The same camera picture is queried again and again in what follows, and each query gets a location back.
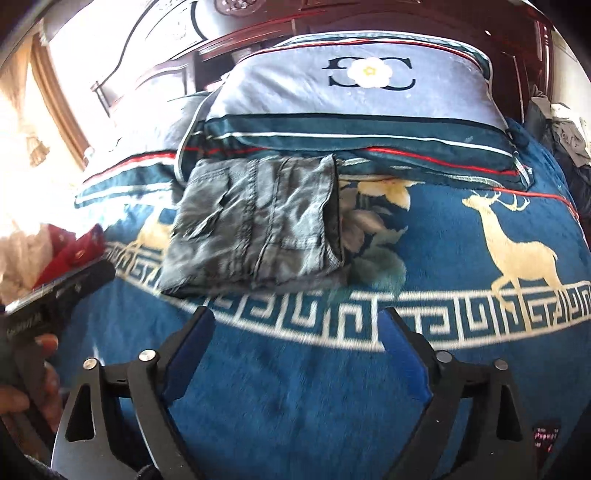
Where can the blue deer print blanket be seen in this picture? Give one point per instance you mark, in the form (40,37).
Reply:
(300,392)

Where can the blue striped pillow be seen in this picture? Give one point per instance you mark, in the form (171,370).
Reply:
(323,106)

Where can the grey garment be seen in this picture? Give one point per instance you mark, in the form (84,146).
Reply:
(570,138)

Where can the red cloth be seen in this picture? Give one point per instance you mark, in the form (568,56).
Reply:
(69,254)

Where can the grey denim pants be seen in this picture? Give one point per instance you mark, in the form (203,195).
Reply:
(249,230)

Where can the dark red wooden headboard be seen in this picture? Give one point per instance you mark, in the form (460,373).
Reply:
(517,60)

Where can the grey-blue striped pillow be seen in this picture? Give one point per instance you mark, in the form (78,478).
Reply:
(138,166)

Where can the beige curtain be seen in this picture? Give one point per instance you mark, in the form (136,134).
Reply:
(21,115)

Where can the person's left hand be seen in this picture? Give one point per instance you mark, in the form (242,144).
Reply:
(51,387)

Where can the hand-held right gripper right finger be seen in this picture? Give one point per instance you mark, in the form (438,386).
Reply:
(406,360)

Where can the black smartphone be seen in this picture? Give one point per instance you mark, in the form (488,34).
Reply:
(545,438)

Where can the wooden window frame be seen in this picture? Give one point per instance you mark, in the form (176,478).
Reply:
(60,106)

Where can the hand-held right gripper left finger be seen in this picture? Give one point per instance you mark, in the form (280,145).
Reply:
(184,360)

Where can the dark puffer jacket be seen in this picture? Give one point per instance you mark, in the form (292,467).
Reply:
(535,122)

